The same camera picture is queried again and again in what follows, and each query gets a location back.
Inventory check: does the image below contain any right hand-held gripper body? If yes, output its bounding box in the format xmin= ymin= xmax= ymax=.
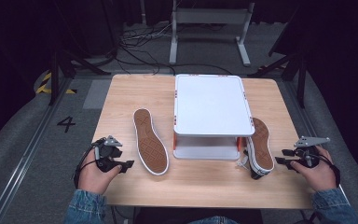
xmin=293 ymin=135 xmax=331 ymax=169

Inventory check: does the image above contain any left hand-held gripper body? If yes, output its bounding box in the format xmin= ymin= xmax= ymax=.
xmin=93 ymin=134 xmax=124 ymax=174

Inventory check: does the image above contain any black canvas sneaker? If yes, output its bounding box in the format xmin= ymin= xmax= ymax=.
xmin=132 ymin=107 xmax=171 ymax=176
xmin=236 ymin=117 xmax=276 ymax=181

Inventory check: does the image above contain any white two-tier shoe rack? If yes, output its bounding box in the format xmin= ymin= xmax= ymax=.
xmin=172 ymin=73 xmax=256 ymax=161

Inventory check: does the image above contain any person's right hand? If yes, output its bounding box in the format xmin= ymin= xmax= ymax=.
xmin=290 ymin=145 xmax=338 ymax=192

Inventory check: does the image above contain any person's left hand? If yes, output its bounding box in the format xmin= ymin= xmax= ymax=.
xmin=76 ymin=148 xmax=123 ymax=196

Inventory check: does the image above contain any black metal stand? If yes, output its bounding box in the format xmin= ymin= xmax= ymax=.
xmin=247 ymin=27 xmax=310 ymax=110
xmin=48 ymin=43 xmax=112 ymax=106

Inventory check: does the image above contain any person's denim lap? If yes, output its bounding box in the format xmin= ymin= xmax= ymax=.
xmin=186 ymin=216 xmax=241 ymax=224

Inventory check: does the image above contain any yellow black hazard tape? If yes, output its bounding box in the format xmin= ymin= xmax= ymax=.
xmin=34 ymin=71 xmax=77 ymax=95

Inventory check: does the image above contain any grey metal stand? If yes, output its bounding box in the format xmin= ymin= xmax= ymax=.
xmin=168 ymin=0 xmax=256 ymax=67

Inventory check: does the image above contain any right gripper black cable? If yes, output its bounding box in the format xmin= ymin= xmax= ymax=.
xmin=313 ymin=152 xmax=342 ymax=189

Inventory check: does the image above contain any grey floor rail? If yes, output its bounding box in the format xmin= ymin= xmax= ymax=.
xmin=282 ymin=78 xmax=352 ymax=206
xmin=0 ymin=77 xmax=73 ymax=224

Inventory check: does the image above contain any black floor cable bundle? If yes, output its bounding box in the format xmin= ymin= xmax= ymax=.
xmin=115 ymin=21 xmax=235 ymax=77

